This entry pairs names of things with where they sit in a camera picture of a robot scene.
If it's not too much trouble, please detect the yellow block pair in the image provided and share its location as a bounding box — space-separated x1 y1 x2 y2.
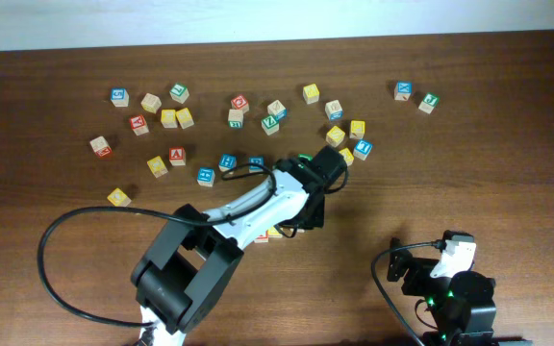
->
161 109 178 129
175 108 194 129

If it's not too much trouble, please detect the yellow block lower right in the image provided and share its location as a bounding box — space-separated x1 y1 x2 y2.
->
339 148 354 166

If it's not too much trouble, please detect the red letter I block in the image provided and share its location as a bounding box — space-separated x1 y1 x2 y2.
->
254 233 269 243

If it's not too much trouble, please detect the yellow block tilted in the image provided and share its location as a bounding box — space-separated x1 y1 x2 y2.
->
325 126 345 147

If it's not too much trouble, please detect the yellow block left pair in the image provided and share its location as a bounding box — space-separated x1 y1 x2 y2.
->
161 109 178 129

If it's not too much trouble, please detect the yellow block lower left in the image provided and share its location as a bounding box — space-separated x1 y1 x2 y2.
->
147 156 168 178

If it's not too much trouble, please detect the red letter A block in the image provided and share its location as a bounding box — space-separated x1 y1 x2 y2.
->
168 147 186 166

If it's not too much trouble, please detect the blue block far left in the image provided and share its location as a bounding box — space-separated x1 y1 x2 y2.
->
110 88 130 108

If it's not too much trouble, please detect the green letter J block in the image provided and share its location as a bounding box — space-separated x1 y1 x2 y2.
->
418 93 440 114

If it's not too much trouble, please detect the yellow letter C block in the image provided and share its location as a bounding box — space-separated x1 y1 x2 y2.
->
267 227 283 238

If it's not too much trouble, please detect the blue letter P block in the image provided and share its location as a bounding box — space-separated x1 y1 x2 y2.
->
248 156 264 173

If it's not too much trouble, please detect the yellow block right pair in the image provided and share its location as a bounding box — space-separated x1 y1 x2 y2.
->
175 108 194 129

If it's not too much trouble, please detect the wooden block blue front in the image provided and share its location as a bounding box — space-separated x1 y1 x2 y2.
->
325 100 343 121

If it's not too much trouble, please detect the yellow block near arm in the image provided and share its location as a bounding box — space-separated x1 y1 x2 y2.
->
107 187 132 207

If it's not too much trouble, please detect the yellow block top centre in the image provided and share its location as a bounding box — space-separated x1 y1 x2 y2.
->
303 84 320 105

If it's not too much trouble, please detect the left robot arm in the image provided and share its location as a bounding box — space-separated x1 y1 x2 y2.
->
131 146 347 345

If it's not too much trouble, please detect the green letter L block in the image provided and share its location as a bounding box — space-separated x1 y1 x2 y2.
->
169 83 189 104

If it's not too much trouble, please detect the green letter Z block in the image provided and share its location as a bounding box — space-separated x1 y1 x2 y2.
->
261 115 280 136

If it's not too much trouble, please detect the wooden block red side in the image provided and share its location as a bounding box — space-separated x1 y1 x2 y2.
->
89 136 113 158

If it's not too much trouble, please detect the red letter G block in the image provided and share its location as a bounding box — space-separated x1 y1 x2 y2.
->
231 94 249 113

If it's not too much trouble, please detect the wooden block green side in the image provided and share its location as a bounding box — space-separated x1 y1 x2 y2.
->
228 109 244 129

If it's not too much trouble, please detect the green letter V block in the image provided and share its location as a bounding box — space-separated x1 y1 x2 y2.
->
298 154 313 161

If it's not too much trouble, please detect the red picture block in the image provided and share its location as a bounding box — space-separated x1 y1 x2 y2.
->
129 114 149 136

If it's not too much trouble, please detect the blue letter H block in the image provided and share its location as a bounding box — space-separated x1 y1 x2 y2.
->
218 154 237 174

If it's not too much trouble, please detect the yellow block upright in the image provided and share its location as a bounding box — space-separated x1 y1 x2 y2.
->
349 120 365 139

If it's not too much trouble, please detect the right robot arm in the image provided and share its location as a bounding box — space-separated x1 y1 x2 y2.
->
387 231 533 346

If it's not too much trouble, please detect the blue letter I block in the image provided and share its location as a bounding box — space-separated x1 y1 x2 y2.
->
353 139 373 161

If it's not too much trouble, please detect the wooden block blue side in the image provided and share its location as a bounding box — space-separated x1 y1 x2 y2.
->
267 100 287 121

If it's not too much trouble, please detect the blue letter X block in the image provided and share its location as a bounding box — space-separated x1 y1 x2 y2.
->
393 81 413 101

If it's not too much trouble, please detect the plain wooden block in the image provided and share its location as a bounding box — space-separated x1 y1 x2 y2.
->
140 93 162 113

